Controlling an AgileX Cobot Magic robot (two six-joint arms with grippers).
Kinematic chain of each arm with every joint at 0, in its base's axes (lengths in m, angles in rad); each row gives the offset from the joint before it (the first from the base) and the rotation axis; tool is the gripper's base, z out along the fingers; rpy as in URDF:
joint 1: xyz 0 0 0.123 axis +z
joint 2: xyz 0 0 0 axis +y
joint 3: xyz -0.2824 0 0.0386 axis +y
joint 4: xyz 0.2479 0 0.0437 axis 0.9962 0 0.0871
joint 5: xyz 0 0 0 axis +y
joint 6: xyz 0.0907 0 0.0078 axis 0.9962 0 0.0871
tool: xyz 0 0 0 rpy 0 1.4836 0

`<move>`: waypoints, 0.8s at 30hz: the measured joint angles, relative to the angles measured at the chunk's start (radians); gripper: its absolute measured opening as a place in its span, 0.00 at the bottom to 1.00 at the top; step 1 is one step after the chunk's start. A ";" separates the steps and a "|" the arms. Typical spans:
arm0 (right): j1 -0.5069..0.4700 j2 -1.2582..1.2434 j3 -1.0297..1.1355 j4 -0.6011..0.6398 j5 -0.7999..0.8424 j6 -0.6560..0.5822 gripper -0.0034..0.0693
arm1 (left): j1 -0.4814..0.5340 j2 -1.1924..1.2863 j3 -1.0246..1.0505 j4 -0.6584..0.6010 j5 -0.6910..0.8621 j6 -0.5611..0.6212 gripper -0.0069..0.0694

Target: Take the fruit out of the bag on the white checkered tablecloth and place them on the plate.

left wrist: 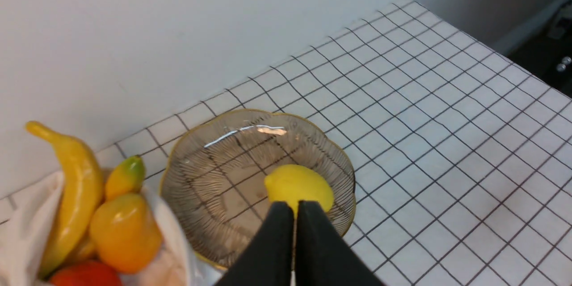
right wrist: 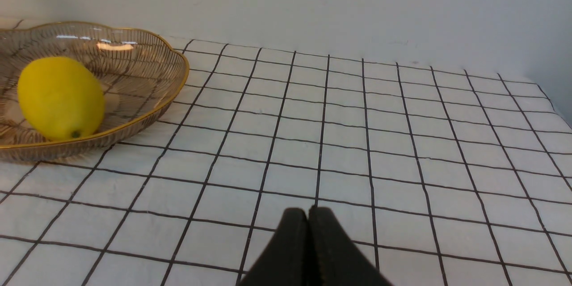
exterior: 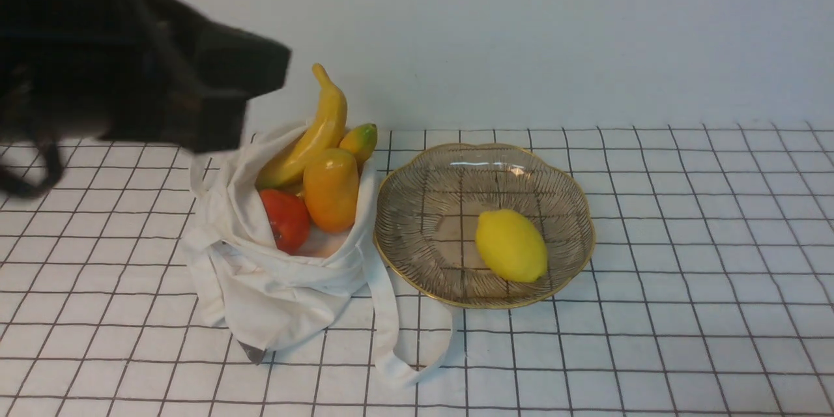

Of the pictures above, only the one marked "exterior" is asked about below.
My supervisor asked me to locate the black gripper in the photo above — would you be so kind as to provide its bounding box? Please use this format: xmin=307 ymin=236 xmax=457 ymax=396
xmin=2 ymin=0 xmax=292 ymax=154

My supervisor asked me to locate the yellow lemon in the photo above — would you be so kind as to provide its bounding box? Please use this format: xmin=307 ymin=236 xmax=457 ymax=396
xmin=476 ymin=209 xmax=549 ymax=283

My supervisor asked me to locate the orange papaya fruit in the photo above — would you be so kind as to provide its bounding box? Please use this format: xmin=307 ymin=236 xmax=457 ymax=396
xmin=303 ymin=148 xmax=360 ymax=233

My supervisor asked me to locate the white cloth tote bag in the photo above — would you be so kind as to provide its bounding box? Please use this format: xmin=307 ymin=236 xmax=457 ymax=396
xmin=181 ymin=121 xmax=461 ymax=388

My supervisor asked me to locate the yellow banana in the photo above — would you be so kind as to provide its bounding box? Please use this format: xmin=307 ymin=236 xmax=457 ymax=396
xmin=255 ymin=63 xmax=348 ymax=190

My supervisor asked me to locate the red tomato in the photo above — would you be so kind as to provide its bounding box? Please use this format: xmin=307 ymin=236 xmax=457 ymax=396
xmin=259 ymin=189 xmax=311 ymax=255

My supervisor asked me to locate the yellow green mango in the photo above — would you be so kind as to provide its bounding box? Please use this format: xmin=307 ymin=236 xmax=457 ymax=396
xmin=339 ymin=122 xmax=378 ymax=168

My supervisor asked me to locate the gold rimmed glass plate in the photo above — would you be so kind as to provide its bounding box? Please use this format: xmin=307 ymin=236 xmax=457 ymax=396
xmin=373 ymin=143 xmax=596 ymax=309

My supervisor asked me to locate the black cable loop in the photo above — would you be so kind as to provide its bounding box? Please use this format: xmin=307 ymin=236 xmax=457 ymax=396
xmin=0 ymin=134 xmax=66 ymax=199

